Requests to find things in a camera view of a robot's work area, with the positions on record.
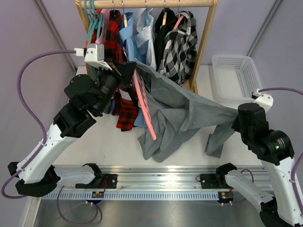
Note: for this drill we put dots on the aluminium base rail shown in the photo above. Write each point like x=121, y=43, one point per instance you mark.
x=137, y=183

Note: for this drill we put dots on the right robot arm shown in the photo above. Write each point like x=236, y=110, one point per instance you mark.
x=283, y=208

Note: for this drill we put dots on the light blue shirt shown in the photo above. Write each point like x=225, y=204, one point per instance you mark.
x=133, y=53

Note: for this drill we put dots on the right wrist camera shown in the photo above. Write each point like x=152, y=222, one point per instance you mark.
x=264, y=100

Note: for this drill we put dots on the teal hangers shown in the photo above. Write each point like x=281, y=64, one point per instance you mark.
x=93, y=14

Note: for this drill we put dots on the pink hanger of grey shirt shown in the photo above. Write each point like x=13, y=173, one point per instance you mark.
x=142, y=97

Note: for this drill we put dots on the grey shirt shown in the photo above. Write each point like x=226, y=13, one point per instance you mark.
x=177, y=114

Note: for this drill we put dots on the orange garment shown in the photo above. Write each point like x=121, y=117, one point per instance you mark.
x=91, y=38

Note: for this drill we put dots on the white plastic basket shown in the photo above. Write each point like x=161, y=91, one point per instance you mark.
x=234, y=78

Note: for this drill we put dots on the wooden hanger of blue shirt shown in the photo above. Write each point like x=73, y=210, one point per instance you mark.
x=125, y=20

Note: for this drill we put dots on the pink hanger of plaid shirt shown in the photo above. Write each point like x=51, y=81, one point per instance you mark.
x=179, y=20

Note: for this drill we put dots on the wooden clothes rack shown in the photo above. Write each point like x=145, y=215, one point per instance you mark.
x=203, y=10

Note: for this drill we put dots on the pink shirt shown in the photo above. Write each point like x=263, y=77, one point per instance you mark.
x=104, y=21

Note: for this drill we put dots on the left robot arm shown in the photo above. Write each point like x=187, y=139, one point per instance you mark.
x=87, y=100

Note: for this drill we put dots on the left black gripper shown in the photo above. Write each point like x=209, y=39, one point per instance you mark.
x=124, y=70

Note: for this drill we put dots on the red black plaid shirt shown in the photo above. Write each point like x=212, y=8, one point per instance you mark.
x=125, y=109

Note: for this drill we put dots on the black white plaid shirt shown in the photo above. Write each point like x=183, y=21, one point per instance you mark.
x=180, y=53

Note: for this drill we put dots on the teal hanger of white shirt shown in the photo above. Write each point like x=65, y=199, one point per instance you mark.
x=147, y=19

